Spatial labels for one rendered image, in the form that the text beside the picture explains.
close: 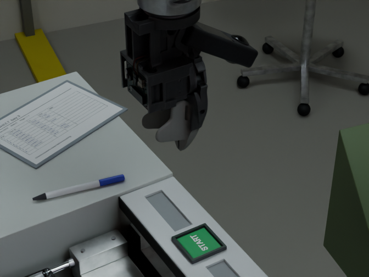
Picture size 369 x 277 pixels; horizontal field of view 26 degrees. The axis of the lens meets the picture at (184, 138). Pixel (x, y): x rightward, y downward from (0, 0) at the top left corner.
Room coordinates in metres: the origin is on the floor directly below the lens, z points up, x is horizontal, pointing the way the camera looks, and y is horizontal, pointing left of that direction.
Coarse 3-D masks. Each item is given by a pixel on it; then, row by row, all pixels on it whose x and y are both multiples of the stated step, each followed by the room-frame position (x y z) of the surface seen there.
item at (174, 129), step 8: (176, 104) 0.82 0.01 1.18; (184, 104) 0.83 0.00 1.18; (176, 112) 0.82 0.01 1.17; (184, 112) 0.83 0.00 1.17; (168, 120) 0.82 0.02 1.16; (176, 120) 0.82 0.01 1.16; (184, 120) 0.83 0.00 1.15; (160, 128) 0.81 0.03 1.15; (168, 128) 0.82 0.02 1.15; (176, 128) 0.82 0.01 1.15; (184, 128) 0.83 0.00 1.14; (160, 136) 0.81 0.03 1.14; (168, 136) 0.82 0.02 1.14; (176, 136) 0.82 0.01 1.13; (184, 136) 0.83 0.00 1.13; (192, 136) 0.83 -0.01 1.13; (184, 144) 0.83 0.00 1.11
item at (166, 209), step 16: (144, 192) 0.92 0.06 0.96; (160, 192) 0.92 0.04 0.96; (176, 192) 0.92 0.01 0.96; (144, 208) 0.88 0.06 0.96; (160, 208) 0.89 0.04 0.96; (176, 208) 0.89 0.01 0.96; (192, 208) 0.88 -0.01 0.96; (144, 224) 0.85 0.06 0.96; (160, 224) 0.85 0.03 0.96; (176, 224) 0.85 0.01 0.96; (192, 224) 0.85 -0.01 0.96; (208, 224) 0.85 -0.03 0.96; (160, 240) 0.81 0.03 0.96; (224, 240) 0.81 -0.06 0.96; (176, 256) 0.78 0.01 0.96; (224, 256) 0.78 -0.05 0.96; (240, 256) 0.78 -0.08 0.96; (192, 272) 0.75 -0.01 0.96; (208, 272) 0.75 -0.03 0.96; (224, 272) 0.76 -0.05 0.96; (240, 272) 0.75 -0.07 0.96; (256, 272) 0.75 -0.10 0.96
